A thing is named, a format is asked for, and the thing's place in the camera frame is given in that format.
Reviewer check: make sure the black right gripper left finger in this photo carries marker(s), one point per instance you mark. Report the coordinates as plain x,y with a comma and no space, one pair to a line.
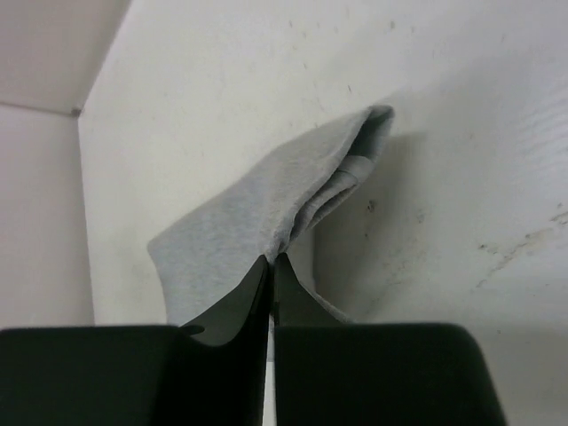
209,371

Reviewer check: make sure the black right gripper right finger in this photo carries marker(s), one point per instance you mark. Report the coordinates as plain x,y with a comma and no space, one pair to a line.
327,372

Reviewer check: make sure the grey tank top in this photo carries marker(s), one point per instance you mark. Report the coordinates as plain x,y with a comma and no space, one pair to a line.
205,254

